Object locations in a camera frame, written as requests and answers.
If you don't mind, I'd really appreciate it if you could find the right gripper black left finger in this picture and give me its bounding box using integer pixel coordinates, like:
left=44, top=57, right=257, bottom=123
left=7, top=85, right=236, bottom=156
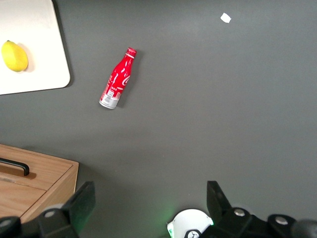
left=37, top=180, right=96, bottom=238

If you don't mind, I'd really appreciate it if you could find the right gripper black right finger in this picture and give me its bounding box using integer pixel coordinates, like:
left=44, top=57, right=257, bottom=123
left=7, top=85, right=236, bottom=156
left=207, top=180, right=257, bottom=238

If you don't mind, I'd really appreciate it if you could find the beige rectangular tray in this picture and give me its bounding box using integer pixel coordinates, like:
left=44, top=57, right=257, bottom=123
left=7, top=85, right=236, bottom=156
left=0, top=0, right=71, bottom=96

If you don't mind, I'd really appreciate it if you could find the wooden drawer cabinet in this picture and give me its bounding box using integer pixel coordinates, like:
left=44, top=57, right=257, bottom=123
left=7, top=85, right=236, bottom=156
left=0, top=143, right=80, bottom=225

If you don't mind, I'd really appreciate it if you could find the yellow lemon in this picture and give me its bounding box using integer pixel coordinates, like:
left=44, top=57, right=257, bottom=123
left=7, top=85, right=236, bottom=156
left=0, top=40, right=29, bottom=73

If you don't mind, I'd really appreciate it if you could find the black upper drawer handle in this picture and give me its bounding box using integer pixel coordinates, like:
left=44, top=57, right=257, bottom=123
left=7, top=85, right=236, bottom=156
left=0, top=157, right=31, bottom=177

